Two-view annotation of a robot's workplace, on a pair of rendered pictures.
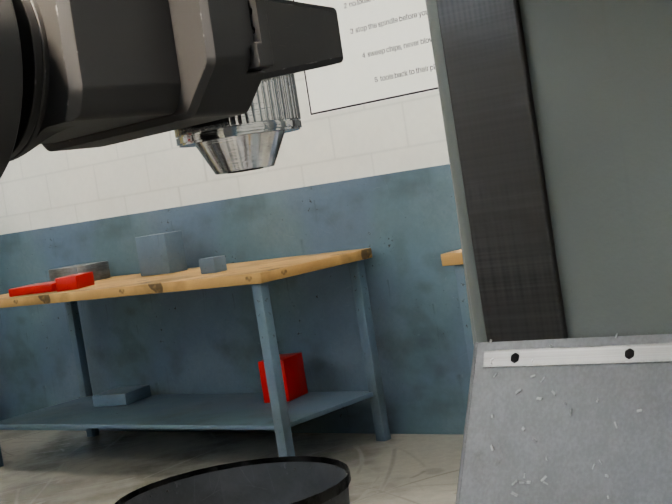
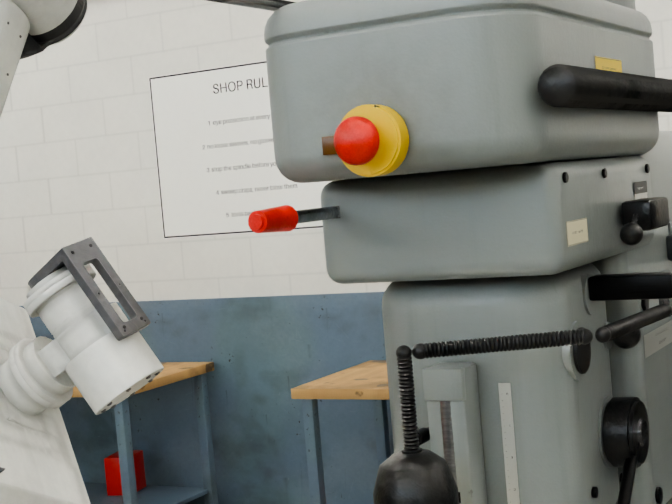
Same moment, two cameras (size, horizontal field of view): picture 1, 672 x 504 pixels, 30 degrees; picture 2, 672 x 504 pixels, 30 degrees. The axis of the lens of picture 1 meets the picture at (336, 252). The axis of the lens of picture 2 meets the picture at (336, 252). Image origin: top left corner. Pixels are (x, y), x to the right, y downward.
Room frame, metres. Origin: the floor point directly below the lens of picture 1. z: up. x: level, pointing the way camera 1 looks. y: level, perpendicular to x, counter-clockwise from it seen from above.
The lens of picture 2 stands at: (-0.73, 0.42, 1.72)
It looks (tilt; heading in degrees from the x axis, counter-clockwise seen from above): 3 degrees down; 349
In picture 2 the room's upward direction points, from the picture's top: 5 degrees counter-clockwise
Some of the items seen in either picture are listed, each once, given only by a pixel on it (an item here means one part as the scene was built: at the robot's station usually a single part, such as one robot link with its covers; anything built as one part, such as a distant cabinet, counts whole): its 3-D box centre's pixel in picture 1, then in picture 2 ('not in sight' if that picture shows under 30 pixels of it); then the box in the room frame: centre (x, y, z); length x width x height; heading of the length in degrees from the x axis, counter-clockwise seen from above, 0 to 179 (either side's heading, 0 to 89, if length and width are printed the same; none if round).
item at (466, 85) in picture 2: not in sight; (477, 88); (0.48, 0.02, 1.81); 0.47 x 0.26 x 0.16; 140
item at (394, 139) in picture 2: not in sight; (372, 140); (0.29, 0.18, 1.76); 0.06 x 0.02 x 0.06; 50
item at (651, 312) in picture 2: not in sight; (635, 321); (0.32, -0.06, 1.58); 0.17 x 0.01 x 0.01; 135
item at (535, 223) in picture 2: not in sight; (498, 215); (0.50, 0.00, 1.68); 0.34 x 0.24 x 0.10; 140
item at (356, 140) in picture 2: not in sight; (359, 140); (0.27, 0.19, 1.76); 0.04 x 0.03 x 0.04; 50
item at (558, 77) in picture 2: not in sight; (628, 92); (0.40, -0.11, 1.79); 0.45 x 0.04 x 0.04; 140
